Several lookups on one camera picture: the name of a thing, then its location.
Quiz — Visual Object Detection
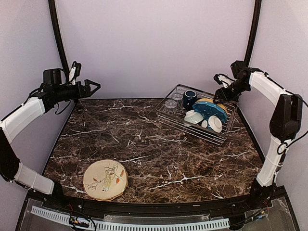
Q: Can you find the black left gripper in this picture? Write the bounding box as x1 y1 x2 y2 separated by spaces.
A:
54 79 101 101

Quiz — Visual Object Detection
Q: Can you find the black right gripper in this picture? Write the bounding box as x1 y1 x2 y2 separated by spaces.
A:
214 79 251 103

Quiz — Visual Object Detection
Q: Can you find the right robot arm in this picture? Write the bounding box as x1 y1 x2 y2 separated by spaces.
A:
214 61 304 209

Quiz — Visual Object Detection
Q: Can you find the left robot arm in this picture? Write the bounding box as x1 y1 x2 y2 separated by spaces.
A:
0 79 101 210

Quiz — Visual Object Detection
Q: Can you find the blue dotted plate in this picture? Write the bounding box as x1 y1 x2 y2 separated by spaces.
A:
192 102 228 123

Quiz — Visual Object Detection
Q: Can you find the white blue bowl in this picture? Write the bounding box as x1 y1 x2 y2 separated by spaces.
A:
208 115 222 133

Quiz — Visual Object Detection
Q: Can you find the dark blue mug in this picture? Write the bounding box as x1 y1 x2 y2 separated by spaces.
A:
183 90 197 111

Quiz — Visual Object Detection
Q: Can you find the small white cup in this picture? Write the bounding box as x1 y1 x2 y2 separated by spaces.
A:
201 120 208 128

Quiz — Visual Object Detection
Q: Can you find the pale green ribbed bowl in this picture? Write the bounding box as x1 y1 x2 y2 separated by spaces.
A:
184 110 204 126

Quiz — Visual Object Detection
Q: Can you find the clear glass cup far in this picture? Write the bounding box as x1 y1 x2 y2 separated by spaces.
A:
171 92 183 107

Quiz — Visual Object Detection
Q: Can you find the clear glass cup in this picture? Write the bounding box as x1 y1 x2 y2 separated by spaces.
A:
164 100 177 114
171 92 183 107

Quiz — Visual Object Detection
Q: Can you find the clear glass cup near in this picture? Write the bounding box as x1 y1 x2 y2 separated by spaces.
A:
164 100 177 114

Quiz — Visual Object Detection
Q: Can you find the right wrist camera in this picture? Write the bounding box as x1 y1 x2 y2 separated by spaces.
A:
213 74 235 88

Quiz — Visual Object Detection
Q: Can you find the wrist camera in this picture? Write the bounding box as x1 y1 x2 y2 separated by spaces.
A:
213 74 235 88
68 61 81 85

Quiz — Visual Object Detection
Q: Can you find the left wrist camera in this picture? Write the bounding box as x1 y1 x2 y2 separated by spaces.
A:
68 61 81 85

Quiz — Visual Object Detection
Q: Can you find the metal wire dish rack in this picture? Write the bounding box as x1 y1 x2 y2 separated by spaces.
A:
156 84 237 146

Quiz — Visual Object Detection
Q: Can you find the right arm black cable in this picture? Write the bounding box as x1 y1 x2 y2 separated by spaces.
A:
276 93 308 156

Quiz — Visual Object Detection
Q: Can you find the black left corner post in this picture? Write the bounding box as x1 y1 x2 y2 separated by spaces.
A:
48 0 70 73

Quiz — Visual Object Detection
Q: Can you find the black corner post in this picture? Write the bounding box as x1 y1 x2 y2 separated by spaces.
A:
244 0 262 66
48 0 70 73

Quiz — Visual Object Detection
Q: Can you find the black right corner post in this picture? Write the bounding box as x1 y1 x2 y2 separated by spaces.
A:
244 0 262 66

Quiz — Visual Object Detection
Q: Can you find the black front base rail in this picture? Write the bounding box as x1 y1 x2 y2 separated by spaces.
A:
26 187 287 224

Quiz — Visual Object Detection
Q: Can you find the white slotted cable duct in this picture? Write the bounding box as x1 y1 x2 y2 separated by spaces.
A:
31 206 230 231

